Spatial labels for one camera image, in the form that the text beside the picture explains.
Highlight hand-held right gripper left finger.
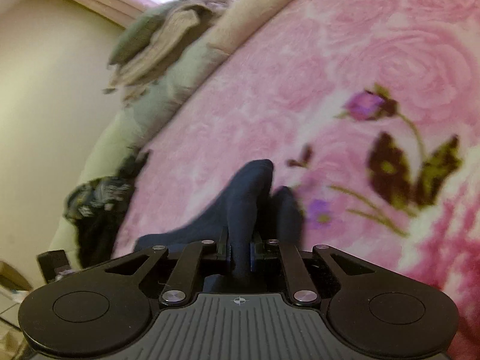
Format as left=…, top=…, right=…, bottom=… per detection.
left=104, top=228, right=231, bottom=307

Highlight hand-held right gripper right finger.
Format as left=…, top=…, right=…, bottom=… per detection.
left=249, top=232, right=376, bottom=305

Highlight navy blue pants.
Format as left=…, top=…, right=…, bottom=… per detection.
left=133, top=158, right=305, bottom=294

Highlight pile of grey beige clothes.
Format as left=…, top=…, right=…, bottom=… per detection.
left=103, top=0, right=242, bottom=106

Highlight black patterned garment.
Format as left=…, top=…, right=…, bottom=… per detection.
left=63, top=150, right=151, bottom=271

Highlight light green bed sheet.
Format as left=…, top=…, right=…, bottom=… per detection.
left=49, top=37, right=231, bottom=256

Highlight black box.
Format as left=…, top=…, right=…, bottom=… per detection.
left=37, top=249, right=77, bottom=284

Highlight pink floral blanket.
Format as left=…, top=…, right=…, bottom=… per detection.
left=112, top=0, right=480, bottom=349

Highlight brown cardboard box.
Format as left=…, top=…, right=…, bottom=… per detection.
left=0, top=260, right=34, bottom=293

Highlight beige blanket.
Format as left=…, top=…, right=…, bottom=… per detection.
left=206, top=0, right=338, bottom=58

